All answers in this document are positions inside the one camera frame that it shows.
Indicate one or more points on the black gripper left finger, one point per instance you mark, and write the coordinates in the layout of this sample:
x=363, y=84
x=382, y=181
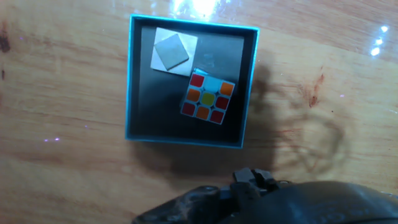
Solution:
x=244, y=179

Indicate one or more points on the light blue gift box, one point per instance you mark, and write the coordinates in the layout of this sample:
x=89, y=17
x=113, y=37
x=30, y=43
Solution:
x=133, y=93

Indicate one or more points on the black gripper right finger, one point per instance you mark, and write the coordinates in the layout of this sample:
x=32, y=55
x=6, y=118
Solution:
x=264, y=182

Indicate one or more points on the wooden board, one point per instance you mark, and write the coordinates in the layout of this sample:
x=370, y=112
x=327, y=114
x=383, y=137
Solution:
x=62, y=93

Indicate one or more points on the small Rubik's cube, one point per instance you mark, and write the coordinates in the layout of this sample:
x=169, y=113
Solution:
x=207, y=99

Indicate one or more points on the pale square wooden block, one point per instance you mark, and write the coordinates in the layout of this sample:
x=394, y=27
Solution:
x=183, y=43

